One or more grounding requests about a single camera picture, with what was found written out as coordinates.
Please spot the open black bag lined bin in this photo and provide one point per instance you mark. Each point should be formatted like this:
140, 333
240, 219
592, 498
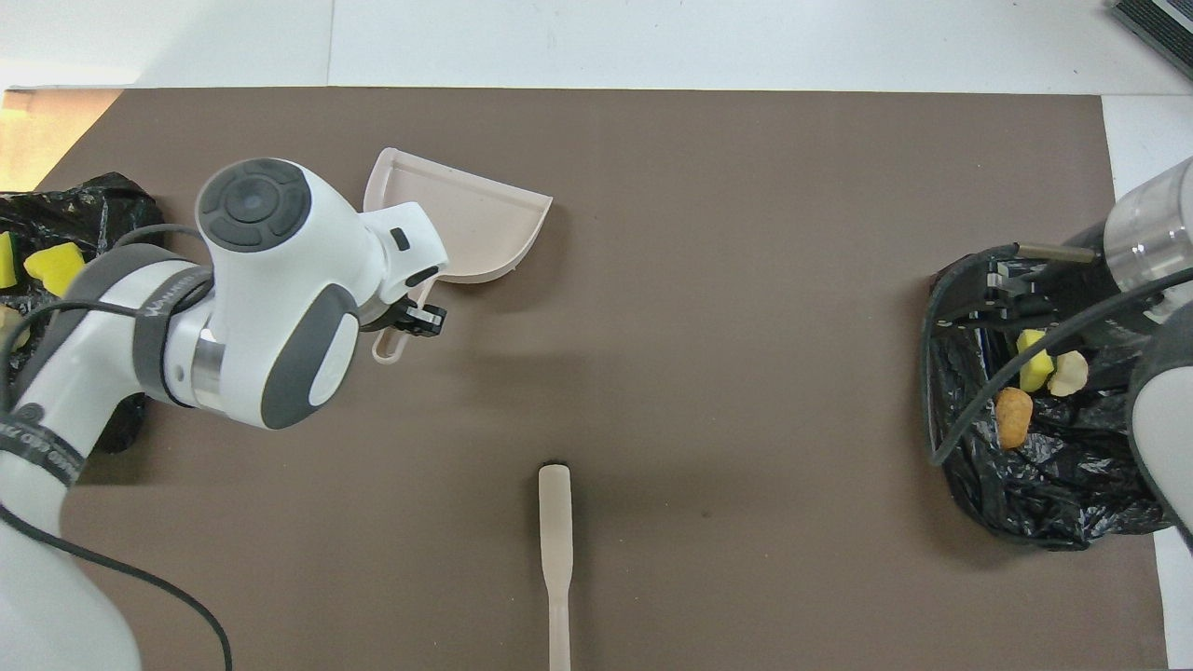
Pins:
1053, 494

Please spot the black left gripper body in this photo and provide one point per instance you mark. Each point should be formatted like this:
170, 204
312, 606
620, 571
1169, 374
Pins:
396, 317

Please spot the pale yellow rock chunk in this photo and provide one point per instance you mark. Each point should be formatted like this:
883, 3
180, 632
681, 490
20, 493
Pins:
11, 326

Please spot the pale pink plastic dustpan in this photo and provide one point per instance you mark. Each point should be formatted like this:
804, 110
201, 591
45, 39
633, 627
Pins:
475, 228

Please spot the brown bread roll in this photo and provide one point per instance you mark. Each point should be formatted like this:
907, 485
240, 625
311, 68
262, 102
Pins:
1013, 417

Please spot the black bag covered box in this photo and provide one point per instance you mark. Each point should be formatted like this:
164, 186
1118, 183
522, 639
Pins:
102, 210

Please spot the pale yellow bread chunk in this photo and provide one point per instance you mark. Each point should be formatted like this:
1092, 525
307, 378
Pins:
1069, 373

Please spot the pale pink hand brush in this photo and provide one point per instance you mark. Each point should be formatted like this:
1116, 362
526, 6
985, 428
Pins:
555, 522

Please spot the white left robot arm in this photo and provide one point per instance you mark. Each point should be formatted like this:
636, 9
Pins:
270, 298

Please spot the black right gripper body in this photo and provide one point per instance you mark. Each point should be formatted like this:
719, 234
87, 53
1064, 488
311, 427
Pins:
1072, 294

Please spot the green and yellow sponge piece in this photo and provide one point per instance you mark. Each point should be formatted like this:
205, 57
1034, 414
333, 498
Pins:
1033, 368

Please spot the large brown table mat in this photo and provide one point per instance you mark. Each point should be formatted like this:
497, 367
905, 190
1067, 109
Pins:
699, 326

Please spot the grey ribbed device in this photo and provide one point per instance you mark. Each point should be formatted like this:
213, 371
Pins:
1156, 26

